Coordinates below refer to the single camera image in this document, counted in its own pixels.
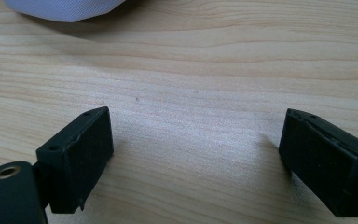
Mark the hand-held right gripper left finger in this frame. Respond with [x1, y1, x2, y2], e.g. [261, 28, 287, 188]
[33, 105, 115, 215]

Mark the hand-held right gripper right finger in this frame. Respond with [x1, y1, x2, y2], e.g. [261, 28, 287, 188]
[278, 107, 358, 218]

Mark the light blue cloth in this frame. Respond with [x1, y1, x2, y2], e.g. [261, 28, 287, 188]
[3, 0, 127, 23]

